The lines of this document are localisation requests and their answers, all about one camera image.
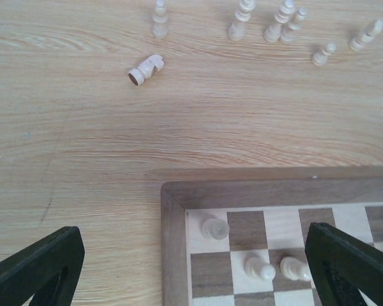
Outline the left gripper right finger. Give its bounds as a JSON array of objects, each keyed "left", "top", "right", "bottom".
[{"left": 305, "top": 222, "right": 383, "bottom": 305}]

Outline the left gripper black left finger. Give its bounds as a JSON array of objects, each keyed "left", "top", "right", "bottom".
[{"left": 0, "top": 226, "right": 85, "bottom": 305}]

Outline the white pawn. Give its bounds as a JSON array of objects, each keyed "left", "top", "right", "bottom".
[
  {"left": 280, "top": 256, "right": 312, "bottom": 281},
  {"left": 311, "top": 42, "right": 336, "bottom": 66},
  {"left": 244, "top": 256, "right": 276, "bottom": 281}
]

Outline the white rook board corner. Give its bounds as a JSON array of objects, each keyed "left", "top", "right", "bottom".
[{"left": 202, "top": 218, "right": 230, "bottom": 240}]

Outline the white chess piece tall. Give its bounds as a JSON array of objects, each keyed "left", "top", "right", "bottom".
[{"left": 227, "top": 0, "right": 256, "bottom": 41}]

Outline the wooden chess board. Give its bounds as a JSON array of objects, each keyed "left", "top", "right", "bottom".
[{"left": 161, "top": 166, "right": 383, "bottom": 305}]

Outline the lying white chess piece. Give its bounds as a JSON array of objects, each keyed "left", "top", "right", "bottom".
[{"left": 128, "top": 54, "right": 165, "bottom": 86}]

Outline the white chess piece pair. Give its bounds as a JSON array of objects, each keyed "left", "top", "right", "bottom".
[{"left": 263, "top": 0, "right": 308, "bottom": 44}]

